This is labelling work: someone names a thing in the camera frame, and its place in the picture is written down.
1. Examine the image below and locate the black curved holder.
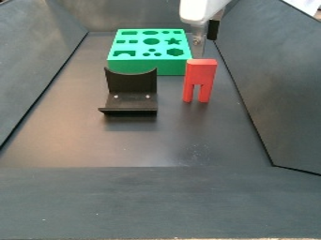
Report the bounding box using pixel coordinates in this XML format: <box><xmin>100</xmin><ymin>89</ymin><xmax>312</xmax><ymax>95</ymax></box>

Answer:
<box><xmin>97</xmin><ymin>67</ymin><xmax>157</xmax><ymax>114</ymax></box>

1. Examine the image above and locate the green shape sorting board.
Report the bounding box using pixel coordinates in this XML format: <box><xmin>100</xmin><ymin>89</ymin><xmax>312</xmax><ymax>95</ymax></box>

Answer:
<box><xmin>106</xmin><ymin>29</ymin><xmax>191</xmax><ymax>76</ymax></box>

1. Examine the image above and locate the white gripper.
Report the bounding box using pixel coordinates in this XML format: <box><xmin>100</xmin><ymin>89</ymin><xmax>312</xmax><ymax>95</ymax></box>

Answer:
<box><xmin>179</xmin><ymin>0</ymin><xmax>231</xmax><ymax>58</ymax></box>

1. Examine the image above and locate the red two-legged block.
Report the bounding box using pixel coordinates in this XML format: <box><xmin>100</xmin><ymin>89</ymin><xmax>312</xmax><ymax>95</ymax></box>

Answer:
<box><xmin>183</xmin><ymin>59</ymin><xmax>217</xmax><ymax>103</ymax></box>

